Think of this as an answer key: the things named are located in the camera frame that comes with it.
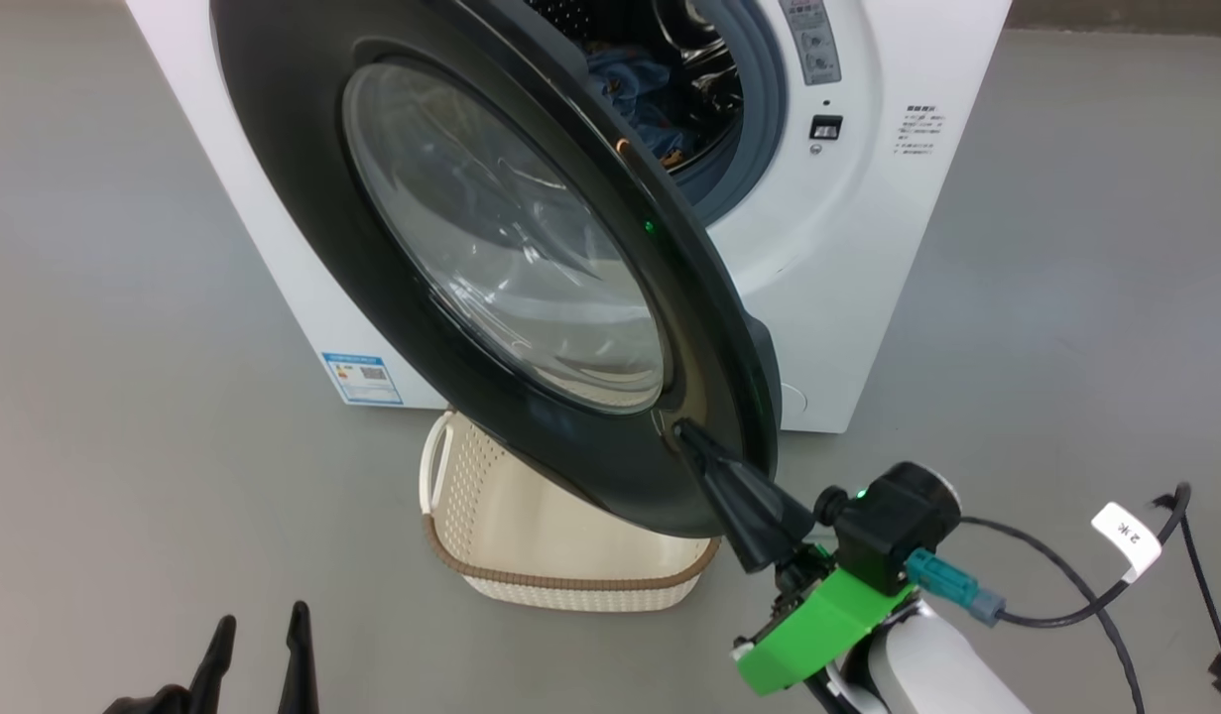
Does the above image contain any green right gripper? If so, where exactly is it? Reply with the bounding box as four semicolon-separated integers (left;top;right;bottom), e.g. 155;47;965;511
672;420;918;697

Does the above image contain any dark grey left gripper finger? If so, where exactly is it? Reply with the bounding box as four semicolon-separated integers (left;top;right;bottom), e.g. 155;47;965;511
188;615;237;714
278;600;320;714

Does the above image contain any blue cartoon print garment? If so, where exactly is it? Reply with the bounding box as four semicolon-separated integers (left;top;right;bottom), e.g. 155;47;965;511
585;45;710;170

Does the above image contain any black round glass washer door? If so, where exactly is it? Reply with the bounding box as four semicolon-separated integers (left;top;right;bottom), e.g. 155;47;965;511
210;0;782;539

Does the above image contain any white front-load washing machine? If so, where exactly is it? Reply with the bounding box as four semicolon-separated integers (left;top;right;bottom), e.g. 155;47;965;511
124;0;1013;434

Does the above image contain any washing machine drum opening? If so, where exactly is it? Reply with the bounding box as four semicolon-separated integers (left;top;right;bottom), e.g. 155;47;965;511
526;0;745;170

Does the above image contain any cream perforated laundry basket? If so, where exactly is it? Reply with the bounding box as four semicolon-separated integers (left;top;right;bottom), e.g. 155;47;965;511
419;410;722;613

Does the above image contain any blue energy label sticker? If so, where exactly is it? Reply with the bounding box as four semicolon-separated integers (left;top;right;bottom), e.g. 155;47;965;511
321;351;404;407

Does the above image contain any printed instruction text label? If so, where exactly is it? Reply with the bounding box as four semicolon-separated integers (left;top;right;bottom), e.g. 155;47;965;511
893;102;946;160

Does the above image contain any grey warning sticker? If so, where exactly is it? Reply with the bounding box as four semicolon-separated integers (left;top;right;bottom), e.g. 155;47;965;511
779;0;842;86

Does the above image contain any teal cable connector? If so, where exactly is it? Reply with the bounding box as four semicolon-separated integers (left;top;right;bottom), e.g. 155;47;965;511
905;548;1008;626

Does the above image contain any white cable tag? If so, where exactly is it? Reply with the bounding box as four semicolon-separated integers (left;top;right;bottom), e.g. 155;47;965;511
1091;502;1163;584

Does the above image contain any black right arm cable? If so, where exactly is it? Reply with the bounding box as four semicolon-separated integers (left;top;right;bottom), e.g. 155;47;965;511
957;483;1194;628

